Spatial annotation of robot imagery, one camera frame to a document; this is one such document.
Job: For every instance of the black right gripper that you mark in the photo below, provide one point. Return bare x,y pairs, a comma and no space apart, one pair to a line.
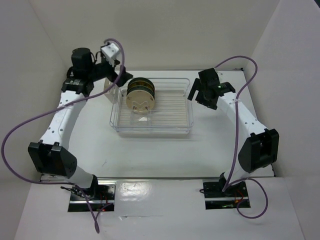
196,86

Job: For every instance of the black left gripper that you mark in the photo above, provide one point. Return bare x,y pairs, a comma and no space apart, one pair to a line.
124,77

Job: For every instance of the yellow patterned plate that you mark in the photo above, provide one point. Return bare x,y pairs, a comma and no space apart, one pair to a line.
137,84

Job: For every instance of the teal blue floral plate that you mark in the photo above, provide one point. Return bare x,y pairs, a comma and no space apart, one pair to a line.
140,81
147,89

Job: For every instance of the beige plate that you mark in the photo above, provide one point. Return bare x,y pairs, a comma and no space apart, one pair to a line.
140,101

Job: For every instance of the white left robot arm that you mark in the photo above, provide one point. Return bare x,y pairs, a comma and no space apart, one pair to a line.
50,155

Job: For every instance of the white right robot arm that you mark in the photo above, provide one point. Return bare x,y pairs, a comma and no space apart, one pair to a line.
256,146

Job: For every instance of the beige cutlery holder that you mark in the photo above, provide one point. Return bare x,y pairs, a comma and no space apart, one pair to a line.
110,94

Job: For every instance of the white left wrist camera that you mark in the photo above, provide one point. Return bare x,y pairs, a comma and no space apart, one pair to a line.
111,52

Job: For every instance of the white wire dish rack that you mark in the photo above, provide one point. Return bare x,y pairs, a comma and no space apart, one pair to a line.
166,82

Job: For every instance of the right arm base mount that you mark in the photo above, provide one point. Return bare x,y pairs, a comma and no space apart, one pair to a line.
215,199

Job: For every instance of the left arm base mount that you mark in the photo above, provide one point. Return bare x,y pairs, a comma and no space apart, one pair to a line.
103,201

